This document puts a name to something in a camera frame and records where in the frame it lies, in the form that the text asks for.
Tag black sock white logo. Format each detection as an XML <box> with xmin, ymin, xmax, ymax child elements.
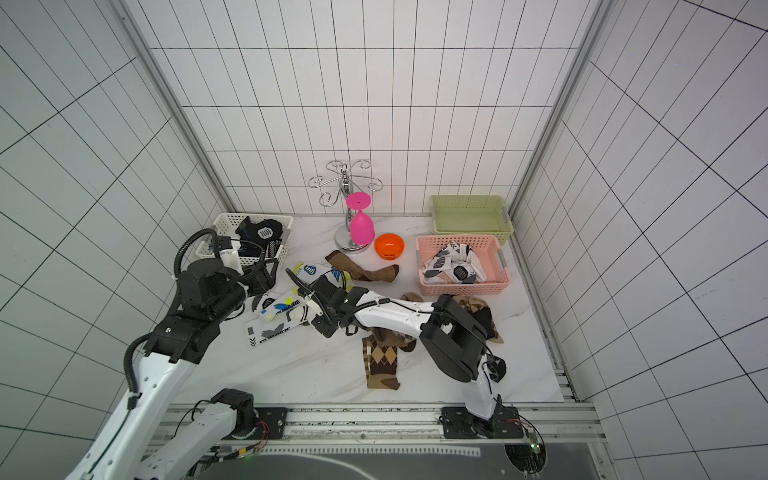
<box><xmin>235</xmin><ymin>217</ymin><xmax>284</xmax><ymax>258</ymax></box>

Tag white sock yellow blue patches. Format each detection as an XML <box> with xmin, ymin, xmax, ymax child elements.
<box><xmin>293</xmin><ymin>262</ymin><xmax>353</xmax><ymax>291</ymax></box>

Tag pink plastic basket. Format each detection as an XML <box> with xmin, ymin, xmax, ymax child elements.
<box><xmin>416</xmin><ymin>234</ymin><xmax>511</xmax><ymax>296</ymax></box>

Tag white plastic basket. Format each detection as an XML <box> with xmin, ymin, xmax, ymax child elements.
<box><xmin>212</xmin><ymin>213</ymin><xmax>294</xmax><ymax>267</ymax></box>

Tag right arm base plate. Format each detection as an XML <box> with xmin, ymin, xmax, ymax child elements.
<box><xmin>438</xmin><ymin>404</ymin><xmax>526</xmax><ymax>440</ymax></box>

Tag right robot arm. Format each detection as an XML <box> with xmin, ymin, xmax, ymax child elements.
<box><xmin>286</xmin><ymin>269</ymin><xmax>506</xmax><ymax>424</ymax></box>

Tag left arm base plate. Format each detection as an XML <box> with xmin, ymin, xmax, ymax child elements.
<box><xmin>222</xmin><ymin>407</ymin><xmax>289</xmax><ymax>443</ymax></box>

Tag pink plastic goblet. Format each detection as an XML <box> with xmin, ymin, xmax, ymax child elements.
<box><xmin>346</xmin><ymin>192</ymin><xmax>376</xmax><ymax>245</ymax></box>

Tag brown long sock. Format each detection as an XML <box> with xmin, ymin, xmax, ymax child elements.
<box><xmin>325</xmin><ymin>250</ymin><xmax>400</xmax><ymax>283</ymax></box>

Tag aluminium rail frame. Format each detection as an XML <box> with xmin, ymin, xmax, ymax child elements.
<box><xmin>145</xmin><ymin>400</ymin><xmax>618</xmax><ymax>479</ymax></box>

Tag orange plastic bowl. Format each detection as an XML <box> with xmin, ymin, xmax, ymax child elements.
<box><xmin>374</xmin><ymin>233</ymin><xmax>406</xmax><ymax>261</ymax></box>

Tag brown argyle sock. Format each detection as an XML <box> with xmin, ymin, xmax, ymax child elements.
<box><xmin>362</xmin><ymin>329</ymin><xmax>416</xmax><ymax>390</ymax></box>

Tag black grey argyle sock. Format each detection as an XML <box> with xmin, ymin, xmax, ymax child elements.
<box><xmin>482</xmin><ymin>353</ymin><xmax>507</xmax><ymax>383</ymax></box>

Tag black white sock pile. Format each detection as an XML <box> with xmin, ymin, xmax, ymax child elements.
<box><xmin>453</xmin><ymin>295</ymin><xmax>504</xmax><ymax>344</ymax></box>

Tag white sock grey pattern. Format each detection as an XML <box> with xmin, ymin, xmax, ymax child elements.
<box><xmin>421</xmin><ymin>242</ymin><xmax>487</xmax><ymax>284</ymax></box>

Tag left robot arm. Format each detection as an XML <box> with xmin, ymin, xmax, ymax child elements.
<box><xmin>69</xmin><ymin>228</ymin><xmax>279</xmax><ymax>479</ymax></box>

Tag chrome cup holder stand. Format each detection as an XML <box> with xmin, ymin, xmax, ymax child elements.
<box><xmin>308</xmin><ymin>158</ymin><xmax>384</xmax><ymax>253</ymax></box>

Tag green plastic basket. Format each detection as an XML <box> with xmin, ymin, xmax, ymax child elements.
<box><xmin>430</xmin><ymin>195</ymin><xmax>513</xmax><ymax>244</ymax></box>

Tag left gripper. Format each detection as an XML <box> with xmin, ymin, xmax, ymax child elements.
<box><xmin>212</xmin><ymin>259</ymin><xmax>281</xmax><ymax>322</ymax></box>

